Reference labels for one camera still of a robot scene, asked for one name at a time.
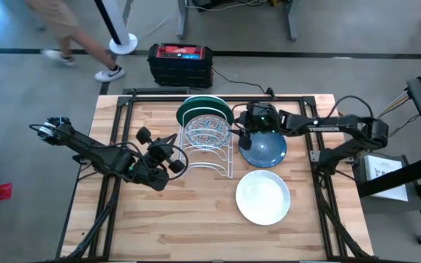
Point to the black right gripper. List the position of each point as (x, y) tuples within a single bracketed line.
[(259, 118)]

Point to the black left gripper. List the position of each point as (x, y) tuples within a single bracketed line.
[(159, 153)]

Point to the blue patterned plate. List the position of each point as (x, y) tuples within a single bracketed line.
[(265, 149)]

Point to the floral patterned plate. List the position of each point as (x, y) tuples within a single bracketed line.
[(205, 126)]

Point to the dark green plate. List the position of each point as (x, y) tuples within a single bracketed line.
[(203, 107)]

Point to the plain white plate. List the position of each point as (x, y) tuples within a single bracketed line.
[(263, 197)]

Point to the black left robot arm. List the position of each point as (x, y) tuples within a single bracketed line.
[(93, 151)]

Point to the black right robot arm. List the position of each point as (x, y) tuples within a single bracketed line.
[(327, 128)]

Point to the red black power station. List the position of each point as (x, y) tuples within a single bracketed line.
[(179, 69)]

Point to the person's white shoe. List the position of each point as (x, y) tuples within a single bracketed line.
[(58, 56), (110, 74)]

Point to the grey desk leg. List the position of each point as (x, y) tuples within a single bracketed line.
[(183, 22), (292, 22)]

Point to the white tower fan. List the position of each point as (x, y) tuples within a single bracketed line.
[(123, 44)]

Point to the white paper manual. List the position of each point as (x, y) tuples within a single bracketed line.
[(386, 179)]

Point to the person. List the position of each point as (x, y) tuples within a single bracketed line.
[(53, 14)]

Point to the black aluminium table frame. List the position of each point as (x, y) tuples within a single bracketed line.
[(152, 98)]

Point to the grey metal bracket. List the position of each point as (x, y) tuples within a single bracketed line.
[(315, 156)]

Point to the grey base plate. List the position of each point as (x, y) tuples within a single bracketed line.
[(378, 206)]

